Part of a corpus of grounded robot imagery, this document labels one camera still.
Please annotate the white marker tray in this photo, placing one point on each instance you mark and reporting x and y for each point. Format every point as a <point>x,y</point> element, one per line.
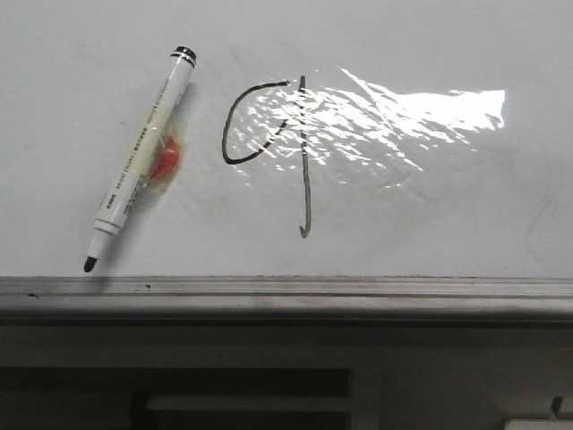
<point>538,424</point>

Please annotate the white whiteboard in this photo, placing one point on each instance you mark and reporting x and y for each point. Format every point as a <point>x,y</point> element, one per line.
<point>319,137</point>

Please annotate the aluminium whiteboard frame rail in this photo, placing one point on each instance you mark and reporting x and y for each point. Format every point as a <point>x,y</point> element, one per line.
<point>287,298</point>

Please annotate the red magnet taped to marker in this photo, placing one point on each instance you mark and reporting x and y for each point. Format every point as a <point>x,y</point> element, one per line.
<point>169,157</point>

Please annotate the white black whiteboard marker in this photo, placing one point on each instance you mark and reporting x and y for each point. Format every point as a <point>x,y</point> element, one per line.
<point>134,170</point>

